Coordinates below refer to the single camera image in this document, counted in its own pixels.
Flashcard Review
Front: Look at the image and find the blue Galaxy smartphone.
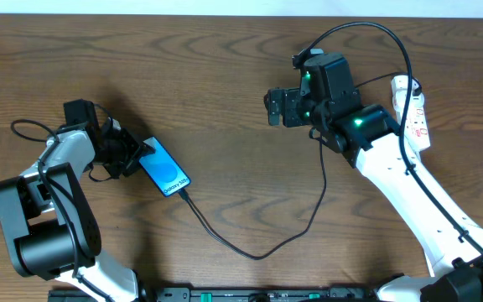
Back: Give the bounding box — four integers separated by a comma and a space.
139, 137, 191, 197

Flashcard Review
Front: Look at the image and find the black USB charging cable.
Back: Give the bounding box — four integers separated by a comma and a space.
177, 70, 423, 262

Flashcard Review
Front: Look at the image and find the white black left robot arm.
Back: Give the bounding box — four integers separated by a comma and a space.
0, 99, 157, 301

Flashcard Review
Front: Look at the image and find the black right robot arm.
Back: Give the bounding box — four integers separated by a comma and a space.
264, 52, 483, 301

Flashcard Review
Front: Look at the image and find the white USB charger adapter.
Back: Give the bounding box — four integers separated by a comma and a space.
392, 88, 424, 112

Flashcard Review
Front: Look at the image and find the white power strip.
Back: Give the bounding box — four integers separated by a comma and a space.
391, 75, 430, 153

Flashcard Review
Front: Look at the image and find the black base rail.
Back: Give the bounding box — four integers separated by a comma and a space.
48, 286, 381, 302

